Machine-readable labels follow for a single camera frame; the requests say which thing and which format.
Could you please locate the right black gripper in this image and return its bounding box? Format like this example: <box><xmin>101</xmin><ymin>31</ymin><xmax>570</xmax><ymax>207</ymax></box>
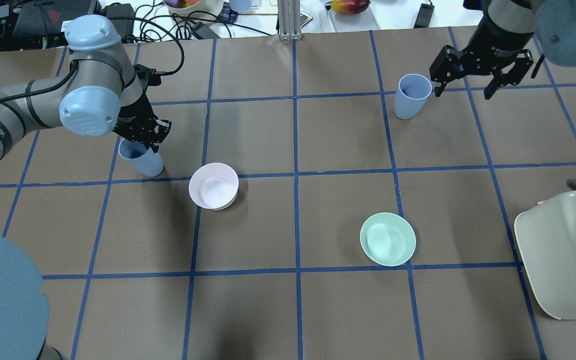
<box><xmin>429</xmin><ymin>14</ymin><xmax>534</xmax><ymax>100</ymax></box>

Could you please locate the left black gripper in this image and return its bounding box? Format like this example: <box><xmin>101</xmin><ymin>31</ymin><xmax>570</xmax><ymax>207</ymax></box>
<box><xmin>112</xmin><ymin>93</ymin><xmax>172</xmax><ymax>154</ymax></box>

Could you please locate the blue cup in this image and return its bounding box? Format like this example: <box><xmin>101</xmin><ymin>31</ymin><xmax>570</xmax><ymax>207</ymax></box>
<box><xmin>118</xmin><ymin>138</ymin><xmax>164</xmax><ymax>177</ymax></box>
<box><xmin>394</xmin><ymin>73</ymin><xmax>434</xmax><ymax>120</ymax></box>

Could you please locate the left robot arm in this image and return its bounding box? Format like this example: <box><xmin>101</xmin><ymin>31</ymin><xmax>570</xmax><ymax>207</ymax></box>
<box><xmin>0</xmin><ymin>14</ymin><xmax>172</xmax><ymax>360</ymax></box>

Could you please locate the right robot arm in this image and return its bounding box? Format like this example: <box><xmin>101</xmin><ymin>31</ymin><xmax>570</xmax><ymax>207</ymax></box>
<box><xmin>429</xmin><ymin>0</ymin><xmax>576</xmax><ymax>100</ymax></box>

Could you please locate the pink bowl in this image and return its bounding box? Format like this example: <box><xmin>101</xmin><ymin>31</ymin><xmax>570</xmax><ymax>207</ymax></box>
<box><xmin>189</xmin><ymin>162</ymin><xmax>239</xmax><ymax>211</ymax></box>

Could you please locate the black power adapter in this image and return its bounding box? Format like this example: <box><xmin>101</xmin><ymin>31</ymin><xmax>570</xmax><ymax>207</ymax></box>
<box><xmin>413</xmin><ymin>2</ymin><xmax>435</xmax><ymax>28</ymax></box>

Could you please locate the beige bowl with fruit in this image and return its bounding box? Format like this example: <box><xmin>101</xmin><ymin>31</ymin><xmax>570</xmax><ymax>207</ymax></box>
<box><xmin>162</xmin><ymin>0</ymin><xmax>224</xmax><ymax>20</ymax></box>

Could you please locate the red yellow mango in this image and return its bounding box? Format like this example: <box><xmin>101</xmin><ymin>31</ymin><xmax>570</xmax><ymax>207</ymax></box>
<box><xmin>330</xmin><ymin>0</ymin><xmax>371</xmax><ymax>15</ymax></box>

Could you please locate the white remote control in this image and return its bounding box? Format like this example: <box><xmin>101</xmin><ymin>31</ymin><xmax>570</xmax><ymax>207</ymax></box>
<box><xmin>299</xmin><ymin>11</ymin><xmax>314</xmax><ymax>28</ymax></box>

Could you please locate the cream white toaster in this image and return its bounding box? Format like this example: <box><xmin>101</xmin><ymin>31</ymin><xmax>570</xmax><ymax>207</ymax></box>
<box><xmin>513</xmin><ymin>190</ymin><xmax>576</xmax><ymax>321</ymax></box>

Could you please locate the green bowl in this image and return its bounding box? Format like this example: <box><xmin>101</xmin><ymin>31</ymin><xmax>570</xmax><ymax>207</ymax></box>
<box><xmin>359</xmin><ymin>212</ymin><xmax>418</xmax><ymax>267</ymax></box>

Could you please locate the aluminium frame post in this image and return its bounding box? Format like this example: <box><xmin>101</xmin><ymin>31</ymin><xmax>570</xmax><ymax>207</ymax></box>
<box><xmin>277</xmin><ymin>0</ymin><xmax>303</xmax><ymax>41</ymax></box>

